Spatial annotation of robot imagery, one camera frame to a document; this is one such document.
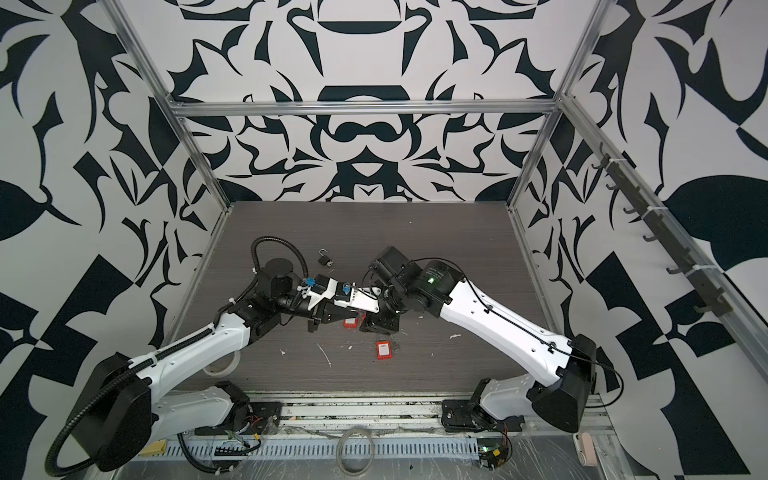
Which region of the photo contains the green lit circuit board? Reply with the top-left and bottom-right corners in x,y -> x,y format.
478,436 -> 513,471

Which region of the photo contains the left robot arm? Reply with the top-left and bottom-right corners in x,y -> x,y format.
44,236 -> 378,477

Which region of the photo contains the small black padlock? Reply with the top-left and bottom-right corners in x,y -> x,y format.
318,248 -> 334,268

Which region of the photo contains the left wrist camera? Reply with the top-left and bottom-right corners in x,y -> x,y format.
303,275 -> 339,311

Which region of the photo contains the clear tape roll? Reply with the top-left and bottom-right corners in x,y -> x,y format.
202,351 -> 241,378

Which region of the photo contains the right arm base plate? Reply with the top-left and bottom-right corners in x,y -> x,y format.
440,400 -> 525,433

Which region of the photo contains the grey cable loop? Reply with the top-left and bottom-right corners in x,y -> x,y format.
335,425 -> 377,478

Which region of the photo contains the yellow connector block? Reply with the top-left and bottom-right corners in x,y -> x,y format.
139,439 -> 168,457

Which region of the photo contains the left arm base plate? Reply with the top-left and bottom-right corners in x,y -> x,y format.
194,402 -> 283,436

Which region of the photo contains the pink small device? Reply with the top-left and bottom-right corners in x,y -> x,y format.
572,433 -> 598,467

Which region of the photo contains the black hook rail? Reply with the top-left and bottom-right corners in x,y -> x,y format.
594,146 -> 733,317

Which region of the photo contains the slotted cable duct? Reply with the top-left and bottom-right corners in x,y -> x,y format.
187,437 -> 478,462

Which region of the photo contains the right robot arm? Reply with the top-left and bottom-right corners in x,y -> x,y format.
367,246 -> 611,434

